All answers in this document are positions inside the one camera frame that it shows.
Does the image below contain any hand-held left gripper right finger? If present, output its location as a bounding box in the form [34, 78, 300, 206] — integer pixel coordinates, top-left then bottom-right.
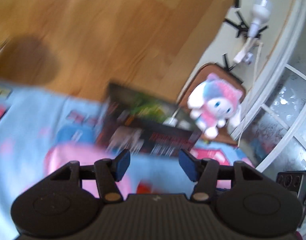
[178, 149, 264, 202]

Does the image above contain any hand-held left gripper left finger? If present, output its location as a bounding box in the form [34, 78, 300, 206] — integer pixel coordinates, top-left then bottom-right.
[50, 149, 131, 203]

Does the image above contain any black snack packet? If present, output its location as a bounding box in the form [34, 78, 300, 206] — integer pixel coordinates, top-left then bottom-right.
[96, 82, 203, 157]

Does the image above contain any white plug adapter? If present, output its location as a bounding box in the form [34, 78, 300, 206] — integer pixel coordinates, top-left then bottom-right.
[164, 109, 179, 127]

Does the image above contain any pink and white plush toy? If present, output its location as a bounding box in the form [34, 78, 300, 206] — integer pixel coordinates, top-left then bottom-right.
[187, 73, 243, 138]

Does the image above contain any white framed glass door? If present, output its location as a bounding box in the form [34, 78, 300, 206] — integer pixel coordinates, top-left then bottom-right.
[228, 0, 306, 173]

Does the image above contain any brown chair seat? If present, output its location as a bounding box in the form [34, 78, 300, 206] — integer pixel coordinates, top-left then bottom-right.
[177, 63, 246, 144]

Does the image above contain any printed blue blanket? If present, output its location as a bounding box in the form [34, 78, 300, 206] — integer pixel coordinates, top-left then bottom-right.
[0, 79, 256, 240]

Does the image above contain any white power strip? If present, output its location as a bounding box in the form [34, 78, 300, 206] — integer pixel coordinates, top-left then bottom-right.
[233, 39, 254, 65]

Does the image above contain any white lamp bulb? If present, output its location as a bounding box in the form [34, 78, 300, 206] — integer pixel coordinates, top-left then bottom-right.
[247, 0, 273, 38]

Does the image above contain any white cable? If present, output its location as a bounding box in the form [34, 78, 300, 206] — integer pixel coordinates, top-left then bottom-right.
[237, 42, 264, 148]

